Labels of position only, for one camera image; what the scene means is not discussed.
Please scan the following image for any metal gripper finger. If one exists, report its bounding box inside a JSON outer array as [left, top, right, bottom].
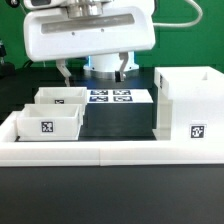
[[56, 60, 71, 87], [115, 52, 129, 82]]

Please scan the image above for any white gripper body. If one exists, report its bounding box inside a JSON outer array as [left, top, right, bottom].
[[24, 6, 155, 61]]

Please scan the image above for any white drawer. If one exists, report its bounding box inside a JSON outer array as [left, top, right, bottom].
[[16, 104, 83, 141], [34, 87, 87, 105]]

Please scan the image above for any white drawer cabinet box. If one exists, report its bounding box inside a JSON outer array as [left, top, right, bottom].
[[153, 66, 224, 142]]

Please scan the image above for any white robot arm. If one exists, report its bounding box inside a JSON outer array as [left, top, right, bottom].
[[23, 0, 155, 83]]

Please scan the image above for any white marker tag sheet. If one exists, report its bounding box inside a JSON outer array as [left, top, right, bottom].
[[87, 89, 153, 104]]

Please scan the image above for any black tripod stand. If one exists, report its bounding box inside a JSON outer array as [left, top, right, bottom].
[[0, 39, 16, 78]]

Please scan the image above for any black work mat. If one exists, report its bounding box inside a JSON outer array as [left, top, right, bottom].
[[14, 101, 158, 142]]

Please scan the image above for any black cable bundle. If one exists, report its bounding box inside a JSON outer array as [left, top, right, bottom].
[[21, 59, 36, 69]]

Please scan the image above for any black camera knob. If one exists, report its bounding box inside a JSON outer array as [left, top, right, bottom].
[[9, 0, 20, 8]]

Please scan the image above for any white thin cable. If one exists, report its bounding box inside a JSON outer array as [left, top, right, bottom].
[[152, 0, 204, 28]]

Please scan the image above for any white foam boundary frame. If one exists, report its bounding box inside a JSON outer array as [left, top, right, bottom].
[[0, 111, 224, 167]]

